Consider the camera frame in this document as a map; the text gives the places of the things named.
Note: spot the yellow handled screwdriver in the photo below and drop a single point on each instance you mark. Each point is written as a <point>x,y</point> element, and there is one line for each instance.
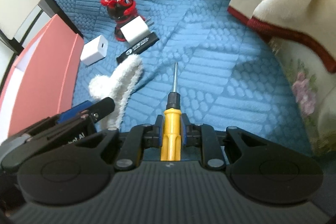
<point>172,140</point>

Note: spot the black usb stick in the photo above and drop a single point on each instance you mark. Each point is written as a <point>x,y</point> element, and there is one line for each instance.
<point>139,47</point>

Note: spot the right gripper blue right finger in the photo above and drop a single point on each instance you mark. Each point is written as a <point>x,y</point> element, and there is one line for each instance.
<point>185,123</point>

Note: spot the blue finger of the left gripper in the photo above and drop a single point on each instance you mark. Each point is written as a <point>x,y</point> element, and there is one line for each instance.
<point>101,109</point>
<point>73,112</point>

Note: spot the blue quilted sofa cover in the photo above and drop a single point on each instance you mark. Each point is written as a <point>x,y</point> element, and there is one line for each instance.
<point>227,76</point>

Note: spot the white fluffy plush strip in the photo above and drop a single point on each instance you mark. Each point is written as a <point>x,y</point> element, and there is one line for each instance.
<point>119,86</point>

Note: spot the black red devil figurine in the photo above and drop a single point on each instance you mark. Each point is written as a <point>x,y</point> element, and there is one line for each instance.
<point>122,12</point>

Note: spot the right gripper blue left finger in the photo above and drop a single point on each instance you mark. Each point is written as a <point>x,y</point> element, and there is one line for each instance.
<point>158,131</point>

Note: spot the pink cardboard box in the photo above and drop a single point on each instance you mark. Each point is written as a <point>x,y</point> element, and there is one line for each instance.
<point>42,79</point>

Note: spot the floral cream cushion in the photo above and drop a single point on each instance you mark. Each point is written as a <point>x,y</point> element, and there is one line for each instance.
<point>314,90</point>

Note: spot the white charger with prongs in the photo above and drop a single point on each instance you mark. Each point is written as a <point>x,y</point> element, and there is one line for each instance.
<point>136,30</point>

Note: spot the white usb charger cube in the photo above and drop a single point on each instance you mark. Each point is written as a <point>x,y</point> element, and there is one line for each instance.
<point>94,50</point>

